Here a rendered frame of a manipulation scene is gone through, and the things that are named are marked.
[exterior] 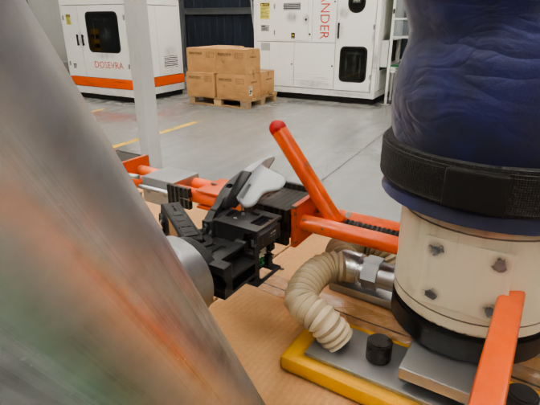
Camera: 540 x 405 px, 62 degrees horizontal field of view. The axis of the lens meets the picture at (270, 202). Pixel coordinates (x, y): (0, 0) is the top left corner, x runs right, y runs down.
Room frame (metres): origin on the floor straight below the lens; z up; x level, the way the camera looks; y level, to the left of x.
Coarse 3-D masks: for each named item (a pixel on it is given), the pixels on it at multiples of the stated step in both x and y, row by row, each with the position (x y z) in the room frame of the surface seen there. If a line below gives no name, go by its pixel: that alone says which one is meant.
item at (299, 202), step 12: (276, 192) 0.60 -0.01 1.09; (288, 192) 0.60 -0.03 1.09; (300, 192) 0.60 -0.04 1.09; (264, 204) 0.53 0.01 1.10; (276, 204) 0.55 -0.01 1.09; (288, 204) 0.55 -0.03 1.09; (300, 204) 0.53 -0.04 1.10; (312, 204) 0.55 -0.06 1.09; (288, 216) 0.52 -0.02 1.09; (300, 216) 0.53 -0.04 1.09; (288, 228) 0.52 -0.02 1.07; (276, 240) 0.52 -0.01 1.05; (288, 240) 0.52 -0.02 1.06; (300, 240) 0.53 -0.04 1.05
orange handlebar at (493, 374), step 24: (144, 168) 0.74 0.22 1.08; (192, 192) 0.63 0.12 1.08; (216, 192) 0.61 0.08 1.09; (312, 216) 0.53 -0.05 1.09; (360, 216) 0.53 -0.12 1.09; (360, 240) 0.48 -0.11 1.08; (384, 240) 0.47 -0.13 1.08; (504, 312) 0.32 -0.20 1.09; (504, 336) 0.29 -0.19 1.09; (480, 360) 0.27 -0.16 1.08; (504, 360) 0.26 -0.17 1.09; (480, 384) 0.24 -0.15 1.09; (504, 384) 0.24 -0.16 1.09
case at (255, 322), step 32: (288, 256) 0.68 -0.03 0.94; (256, 288) 0.58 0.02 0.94; (224, 320) 0.50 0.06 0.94; (256, 320) 0.50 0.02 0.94; (288, 320) 0.50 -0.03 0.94; (352, 320) 0.50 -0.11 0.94; (384, 320) 0.50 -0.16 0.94; (256, 352) 0.44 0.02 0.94; (256, 384) 0.39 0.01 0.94; (288, 384) 0.39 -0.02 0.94
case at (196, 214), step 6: (150, 204) 0.91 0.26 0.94; (156, 204) 0.91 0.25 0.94; (198, 204) 0.91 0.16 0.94; (150, 210) 0.88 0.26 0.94; (156, 210) 0.88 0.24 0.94; (186, 210) 0.88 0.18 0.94; (192, 210) 0.88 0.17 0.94; (198, 210) 0.88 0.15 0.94; (204, 210) 0.88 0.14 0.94; (156, 216) 0.85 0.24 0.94; (192, 216) 0.85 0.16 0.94; (198, 216) 0.85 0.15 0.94; (204, 216) 0.85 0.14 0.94; (198, 222) 0.82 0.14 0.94; (198, 228) 0.79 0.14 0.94; (276, 246) 0.72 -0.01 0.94; (282, 246) 0.72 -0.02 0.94; (288, 246) 0.72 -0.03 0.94; (276, 252) 0.69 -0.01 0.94; (216, 300) 0.56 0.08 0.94
